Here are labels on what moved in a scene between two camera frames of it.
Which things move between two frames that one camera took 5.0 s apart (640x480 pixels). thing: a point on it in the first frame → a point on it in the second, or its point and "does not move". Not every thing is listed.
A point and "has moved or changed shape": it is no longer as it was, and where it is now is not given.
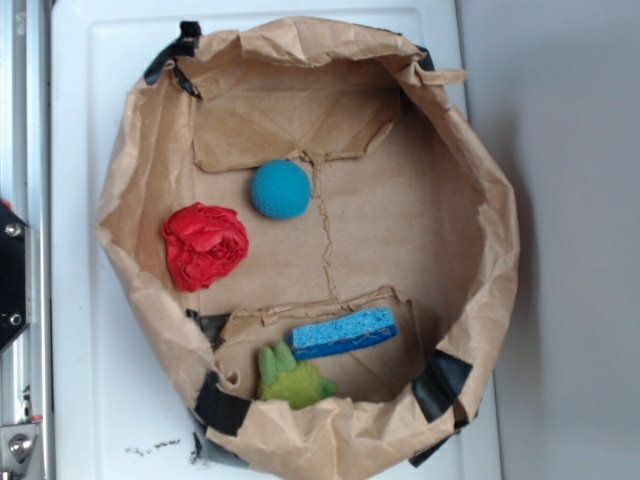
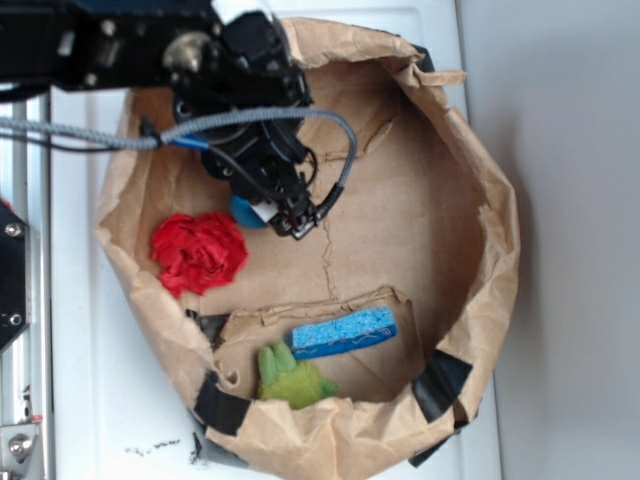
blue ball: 281,189 has moved or changed shape
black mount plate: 15,275 does not move
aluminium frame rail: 26,64 does not move
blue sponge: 361,328 does not move
